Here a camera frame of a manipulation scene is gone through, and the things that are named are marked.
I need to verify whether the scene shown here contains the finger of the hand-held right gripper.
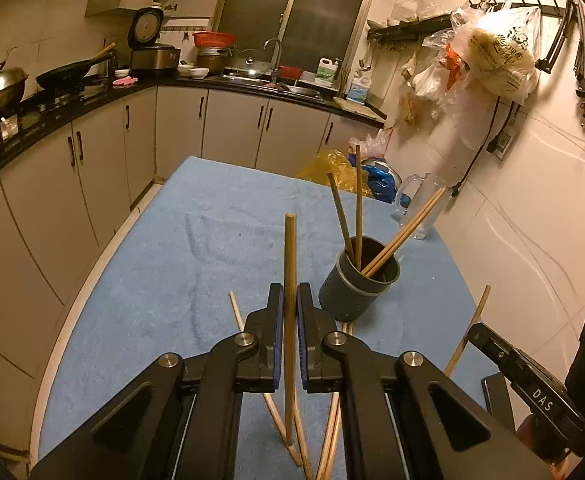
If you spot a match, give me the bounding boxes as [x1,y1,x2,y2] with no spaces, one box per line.
[466,321,524,395]
[481,373,518,432]

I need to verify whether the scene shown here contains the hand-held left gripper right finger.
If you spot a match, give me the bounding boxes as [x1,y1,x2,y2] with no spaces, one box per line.
[296,282,557,480]

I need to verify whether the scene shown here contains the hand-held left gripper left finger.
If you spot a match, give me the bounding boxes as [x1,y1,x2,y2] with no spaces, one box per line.
[29,282,286,480]

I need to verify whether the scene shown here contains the light wooden chopstick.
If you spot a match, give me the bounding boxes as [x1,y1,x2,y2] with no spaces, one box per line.
[292,405,318,480]
[228,290,305,468]
[363,190,447,278]
[361,186,445,275]
[315,397,337,480]
[284,213,297,448]
[443,285,492,378]

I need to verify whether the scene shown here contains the dark grey chopstick holder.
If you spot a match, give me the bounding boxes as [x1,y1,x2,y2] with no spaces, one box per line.
[318,235,402,323]

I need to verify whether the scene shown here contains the person's right hand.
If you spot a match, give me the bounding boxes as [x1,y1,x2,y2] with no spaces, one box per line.
[516,412,574,480]

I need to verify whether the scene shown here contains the blue towel table cloth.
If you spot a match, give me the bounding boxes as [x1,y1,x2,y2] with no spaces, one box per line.
[37,155,488,480]

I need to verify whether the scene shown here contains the clear plastic pitcher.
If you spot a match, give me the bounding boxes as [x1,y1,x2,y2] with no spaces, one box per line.
[395,172,447,241]

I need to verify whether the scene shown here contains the yellow plastic bag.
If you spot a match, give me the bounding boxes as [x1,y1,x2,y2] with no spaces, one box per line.
[296,149,373,198]

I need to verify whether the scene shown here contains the blue plastic bag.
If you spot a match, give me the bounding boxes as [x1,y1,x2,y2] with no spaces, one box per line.
[361,160,404,204]

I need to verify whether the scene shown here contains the small hanging food bag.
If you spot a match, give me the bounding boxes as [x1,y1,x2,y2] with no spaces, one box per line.
[397,57,425,128]

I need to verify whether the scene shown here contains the wooden cutting board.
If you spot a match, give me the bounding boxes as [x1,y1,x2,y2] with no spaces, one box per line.
[332,96,387,122]

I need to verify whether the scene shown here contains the steel sink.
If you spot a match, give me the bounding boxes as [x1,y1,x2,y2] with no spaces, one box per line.
[217,74,325,101]

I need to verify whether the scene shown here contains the white blue detergent bottle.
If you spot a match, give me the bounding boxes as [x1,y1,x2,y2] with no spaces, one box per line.
[347,67,371,105]

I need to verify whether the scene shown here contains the beige kitchen base cabinets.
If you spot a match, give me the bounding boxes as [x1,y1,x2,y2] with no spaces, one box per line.
[0,84,388,461]

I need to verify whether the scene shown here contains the hanging clear plastic bags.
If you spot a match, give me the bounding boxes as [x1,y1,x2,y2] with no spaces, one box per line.
[412,30,475,111]

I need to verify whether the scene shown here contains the white green detergent bottle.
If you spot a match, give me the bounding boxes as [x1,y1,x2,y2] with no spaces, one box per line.
[315,56,342,87]

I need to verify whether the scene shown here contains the chrome faucet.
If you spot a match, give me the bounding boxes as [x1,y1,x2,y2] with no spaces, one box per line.
[263,37,284,83]

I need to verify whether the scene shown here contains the glass pot lid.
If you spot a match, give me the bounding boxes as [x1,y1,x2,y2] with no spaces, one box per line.
[226,55,272,79]

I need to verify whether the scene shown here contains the large filled plastic bag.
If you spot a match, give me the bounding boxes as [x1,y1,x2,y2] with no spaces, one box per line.
[451,4,543,107]

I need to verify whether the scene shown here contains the white bowls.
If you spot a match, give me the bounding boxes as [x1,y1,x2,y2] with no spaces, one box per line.
[178,61,209,80]

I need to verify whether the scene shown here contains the steel pot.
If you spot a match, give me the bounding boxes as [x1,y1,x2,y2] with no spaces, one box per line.
[195,47,233,75]

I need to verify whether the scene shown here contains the black kitchen countertop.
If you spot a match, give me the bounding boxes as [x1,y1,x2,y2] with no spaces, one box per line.
[0,72,388,196]

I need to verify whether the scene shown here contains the red basin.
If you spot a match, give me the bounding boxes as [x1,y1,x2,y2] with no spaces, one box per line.
[192,31,238,51]

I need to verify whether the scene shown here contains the rice cooker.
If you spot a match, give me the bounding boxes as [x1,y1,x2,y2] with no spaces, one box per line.
[127,6,182,80]

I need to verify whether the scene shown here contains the gas stove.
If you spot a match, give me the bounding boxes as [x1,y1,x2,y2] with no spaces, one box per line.
[35,87,90,113]

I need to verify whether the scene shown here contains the small steel box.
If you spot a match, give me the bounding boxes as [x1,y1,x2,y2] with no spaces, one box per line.
[0,115,22,142]

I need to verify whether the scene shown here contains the black frying pan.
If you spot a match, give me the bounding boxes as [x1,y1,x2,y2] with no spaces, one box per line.
[35,57,110,92]

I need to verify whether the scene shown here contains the kitchen window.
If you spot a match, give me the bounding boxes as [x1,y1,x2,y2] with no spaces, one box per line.
[215,0,384,78]

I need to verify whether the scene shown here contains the steel wok with lid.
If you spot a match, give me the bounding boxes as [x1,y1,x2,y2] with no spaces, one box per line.
[0,49,29,113]

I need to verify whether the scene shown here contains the black power cable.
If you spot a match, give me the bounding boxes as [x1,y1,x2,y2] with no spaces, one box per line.
[449,95,503,198]

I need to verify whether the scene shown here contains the wall power socket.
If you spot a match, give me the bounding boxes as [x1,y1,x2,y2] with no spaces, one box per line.
[487,127,515,161]

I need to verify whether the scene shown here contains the black wall shelf rack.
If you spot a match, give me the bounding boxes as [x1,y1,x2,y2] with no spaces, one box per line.
[366,12,455,46]

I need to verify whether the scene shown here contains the black wall hook rail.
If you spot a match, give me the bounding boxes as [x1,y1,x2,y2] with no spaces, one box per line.
[467,0,575,17]

